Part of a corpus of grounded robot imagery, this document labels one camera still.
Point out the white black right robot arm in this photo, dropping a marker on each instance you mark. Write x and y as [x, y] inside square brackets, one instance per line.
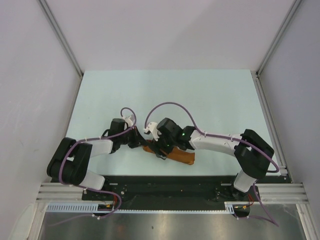
[253, 154]

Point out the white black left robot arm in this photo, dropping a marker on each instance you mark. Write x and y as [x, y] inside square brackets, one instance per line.
[70, 162]

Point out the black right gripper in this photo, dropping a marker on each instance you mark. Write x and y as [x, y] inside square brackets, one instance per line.
[157, 145]

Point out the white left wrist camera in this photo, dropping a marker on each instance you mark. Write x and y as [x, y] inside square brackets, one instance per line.
[130, 120]

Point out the aluminium corner post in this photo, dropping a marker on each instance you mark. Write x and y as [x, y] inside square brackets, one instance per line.
[296, 4]
[48, 13]

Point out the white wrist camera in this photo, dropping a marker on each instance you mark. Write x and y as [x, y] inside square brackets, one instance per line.
[130, 120]
[151, 128]

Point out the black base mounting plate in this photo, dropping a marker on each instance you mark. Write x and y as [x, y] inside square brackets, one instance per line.
[173, 193]

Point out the orange cloth napkin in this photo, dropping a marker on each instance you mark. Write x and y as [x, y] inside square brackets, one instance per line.
[176, 154]

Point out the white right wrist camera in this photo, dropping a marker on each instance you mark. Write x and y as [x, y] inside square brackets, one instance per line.
[151, 128]

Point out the white slotted cable duct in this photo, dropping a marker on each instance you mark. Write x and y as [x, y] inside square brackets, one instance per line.
[97, 208]

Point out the left aluminium corner post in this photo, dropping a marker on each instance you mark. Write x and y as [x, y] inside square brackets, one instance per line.
[48, 13]

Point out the right aluminium corner post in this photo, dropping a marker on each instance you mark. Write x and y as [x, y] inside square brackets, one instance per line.
[296, 4]

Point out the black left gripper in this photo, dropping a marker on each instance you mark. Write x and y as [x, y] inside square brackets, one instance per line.
[138, 140]

